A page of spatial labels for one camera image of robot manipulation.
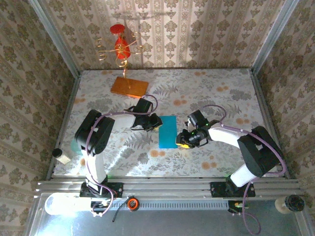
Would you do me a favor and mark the floral table cloth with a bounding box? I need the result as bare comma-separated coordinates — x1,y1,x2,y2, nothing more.
53,68,281,177

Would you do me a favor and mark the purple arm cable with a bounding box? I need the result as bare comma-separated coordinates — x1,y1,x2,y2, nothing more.
83,94,158,218
198,105,287,236

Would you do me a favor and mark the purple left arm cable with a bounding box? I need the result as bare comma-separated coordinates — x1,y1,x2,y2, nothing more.
83,94,158,218

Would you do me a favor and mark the aluminium side rail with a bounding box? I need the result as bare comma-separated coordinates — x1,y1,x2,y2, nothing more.
250,68,291,179
46,72,82,180

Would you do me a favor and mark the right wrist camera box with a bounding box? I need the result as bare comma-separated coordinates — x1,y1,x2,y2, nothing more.
187,110,209,128

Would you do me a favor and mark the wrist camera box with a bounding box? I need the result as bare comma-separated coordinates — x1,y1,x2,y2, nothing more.
187,110,209,128
135,97,153,116

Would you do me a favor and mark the small bottle with black cap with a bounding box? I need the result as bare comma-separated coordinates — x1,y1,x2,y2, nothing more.
52,148,71,165

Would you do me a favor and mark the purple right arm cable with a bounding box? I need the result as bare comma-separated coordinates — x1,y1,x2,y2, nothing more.
198,105,287,236

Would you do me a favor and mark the gold wire stand wooden base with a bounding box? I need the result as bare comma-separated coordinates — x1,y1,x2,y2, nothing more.
95,30,150,99

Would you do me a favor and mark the white spool with black cap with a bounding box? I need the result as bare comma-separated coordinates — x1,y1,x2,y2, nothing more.
275,194,306,214

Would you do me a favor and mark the grey slotted cable duct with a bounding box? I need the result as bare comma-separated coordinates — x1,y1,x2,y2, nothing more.
91,199,233,211

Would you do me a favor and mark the grey metal shelf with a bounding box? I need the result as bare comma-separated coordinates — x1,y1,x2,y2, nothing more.
24,194,311,236

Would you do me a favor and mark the white cylinder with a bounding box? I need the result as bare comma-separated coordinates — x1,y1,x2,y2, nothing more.
44,193,92,216

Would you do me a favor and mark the aluminium corner post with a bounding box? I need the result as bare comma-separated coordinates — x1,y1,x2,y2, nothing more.
28,0,81,77
251,0,300,74

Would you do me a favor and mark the small connector board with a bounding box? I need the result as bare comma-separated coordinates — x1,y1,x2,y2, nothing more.
227,200,249,217
90,199,112,219

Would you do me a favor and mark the short black cable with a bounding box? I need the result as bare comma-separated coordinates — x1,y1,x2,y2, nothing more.
112,205,128,223

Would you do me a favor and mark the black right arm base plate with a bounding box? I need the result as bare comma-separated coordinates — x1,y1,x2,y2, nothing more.
210,181,256,198

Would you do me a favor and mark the teal glass cup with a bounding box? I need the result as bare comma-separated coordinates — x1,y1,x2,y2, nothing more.
70,139,83,155

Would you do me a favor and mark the orange ring on rail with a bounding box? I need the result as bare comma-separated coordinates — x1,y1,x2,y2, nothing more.
126,196,140,211

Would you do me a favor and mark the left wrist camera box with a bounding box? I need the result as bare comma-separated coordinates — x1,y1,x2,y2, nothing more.
135,97,153,116

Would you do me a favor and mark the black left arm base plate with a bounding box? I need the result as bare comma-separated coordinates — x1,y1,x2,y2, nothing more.
80,182,124,199

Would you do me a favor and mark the blue paper sheet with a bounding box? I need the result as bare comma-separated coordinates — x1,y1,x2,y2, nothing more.
158,115,177,149

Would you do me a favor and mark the red glass vase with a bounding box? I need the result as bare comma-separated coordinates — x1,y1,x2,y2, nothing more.
110,24,131,59

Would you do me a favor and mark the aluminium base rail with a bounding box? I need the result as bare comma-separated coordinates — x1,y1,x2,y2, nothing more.
34,178,302,199

